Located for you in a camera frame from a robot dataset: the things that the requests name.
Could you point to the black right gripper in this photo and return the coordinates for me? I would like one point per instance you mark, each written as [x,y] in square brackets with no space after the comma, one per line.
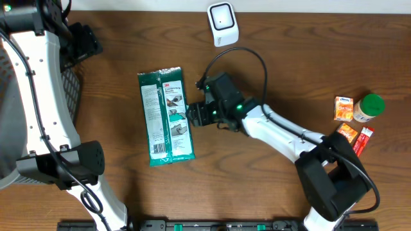
[198,110]

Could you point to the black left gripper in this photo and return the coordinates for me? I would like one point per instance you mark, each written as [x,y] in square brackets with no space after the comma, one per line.
[90,45]

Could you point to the green white snack bag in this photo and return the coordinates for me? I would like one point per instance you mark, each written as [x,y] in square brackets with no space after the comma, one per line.
[167,126]

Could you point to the orange small box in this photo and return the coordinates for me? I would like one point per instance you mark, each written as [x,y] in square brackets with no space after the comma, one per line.
[348,132]
[343,110]

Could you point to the red white snack stick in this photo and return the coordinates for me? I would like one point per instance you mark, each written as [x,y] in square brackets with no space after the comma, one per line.
[363,139]

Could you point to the green lid spice jar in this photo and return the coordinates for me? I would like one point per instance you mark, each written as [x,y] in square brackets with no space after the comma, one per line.
[368,107]

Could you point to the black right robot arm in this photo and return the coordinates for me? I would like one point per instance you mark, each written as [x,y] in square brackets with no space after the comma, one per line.
[332,176]

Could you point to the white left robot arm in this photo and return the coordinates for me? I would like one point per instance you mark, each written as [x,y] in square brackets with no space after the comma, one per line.
[43,48]

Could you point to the white barcode scanner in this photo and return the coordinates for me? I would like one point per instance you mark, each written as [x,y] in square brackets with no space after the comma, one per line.
[223,24]

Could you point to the grey plastic basket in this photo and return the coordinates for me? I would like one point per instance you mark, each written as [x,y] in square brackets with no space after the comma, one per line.
[13,121]

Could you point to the black mounting rail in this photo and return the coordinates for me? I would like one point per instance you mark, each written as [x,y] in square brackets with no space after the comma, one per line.
[161,225]

